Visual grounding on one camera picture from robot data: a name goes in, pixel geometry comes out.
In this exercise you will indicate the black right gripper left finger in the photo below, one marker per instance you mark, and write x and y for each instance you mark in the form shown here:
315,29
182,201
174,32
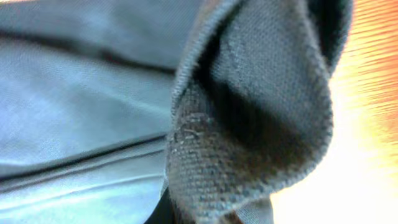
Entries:
164,211

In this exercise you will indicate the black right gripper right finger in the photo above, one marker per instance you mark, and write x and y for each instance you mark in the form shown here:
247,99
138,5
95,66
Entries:
230,218

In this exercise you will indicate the teal blue polo shirt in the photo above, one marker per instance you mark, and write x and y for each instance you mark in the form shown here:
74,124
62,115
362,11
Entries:
105,104

